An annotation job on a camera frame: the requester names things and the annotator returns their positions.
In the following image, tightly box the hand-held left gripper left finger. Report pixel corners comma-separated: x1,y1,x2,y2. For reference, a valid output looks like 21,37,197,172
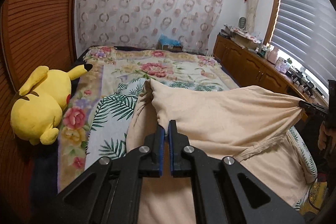
55,123,166,224

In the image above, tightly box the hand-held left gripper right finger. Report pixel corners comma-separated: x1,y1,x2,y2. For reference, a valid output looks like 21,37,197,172
168,120,306,224

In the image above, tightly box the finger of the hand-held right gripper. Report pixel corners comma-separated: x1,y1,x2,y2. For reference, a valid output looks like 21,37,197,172
299,100,328,116

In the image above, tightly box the beige shirt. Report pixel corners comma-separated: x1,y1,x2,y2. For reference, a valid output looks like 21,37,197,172
126,79,310,224

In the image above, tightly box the person's right hand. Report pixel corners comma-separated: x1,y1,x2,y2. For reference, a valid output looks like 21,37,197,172
317,124,332,150

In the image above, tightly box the black device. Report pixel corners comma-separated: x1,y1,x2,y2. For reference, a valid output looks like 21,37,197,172
289,67,316,95

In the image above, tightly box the clear plastic jar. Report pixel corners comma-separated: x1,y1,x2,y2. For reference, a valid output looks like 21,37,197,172
276,56,292,74

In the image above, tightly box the pink bottle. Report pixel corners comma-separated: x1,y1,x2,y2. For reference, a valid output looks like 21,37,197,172
268,47,279,64

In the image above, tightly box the leaf print blanket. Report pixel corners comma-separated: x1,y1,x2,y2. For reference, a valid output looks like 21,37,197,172
87,78,319,210

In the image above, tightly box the wooden cabinet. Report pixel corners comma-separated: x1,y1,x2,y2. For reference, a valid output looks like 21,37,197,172
213,34,328,122

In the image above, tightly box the yellow patterned cloth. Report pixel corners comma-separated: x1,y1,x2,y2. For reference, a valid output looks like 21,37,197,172
299,181,329,217

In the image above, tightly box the floral blanket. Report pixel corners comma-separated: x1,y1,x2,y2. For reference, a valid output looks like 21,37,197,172
56,46,240,193

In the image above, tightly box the open cardboard box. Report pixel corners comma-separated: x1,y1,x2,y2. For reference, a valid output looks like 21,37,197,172
223,25,263,48

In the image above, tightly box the small round fan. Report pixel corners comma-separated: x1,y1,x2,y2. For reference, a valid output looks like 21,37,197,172
238,17,249,31

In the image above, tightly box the small brown cardboard box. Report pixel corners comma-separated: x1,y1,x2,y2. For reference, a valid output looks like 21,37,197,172
157,42,184,53

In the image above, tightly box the blue bristly object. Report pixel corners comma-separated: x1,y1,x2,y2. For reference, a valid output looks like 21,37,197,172
159,33,182,47

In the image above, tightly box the yellow plush toy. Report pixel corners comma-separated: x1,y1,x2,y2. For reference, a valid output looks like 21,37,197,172
10,64,94,146

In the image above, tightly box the ring patterned curtain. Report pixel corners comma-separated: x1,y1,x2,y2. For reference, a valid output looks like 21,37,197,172
76,0,224,53

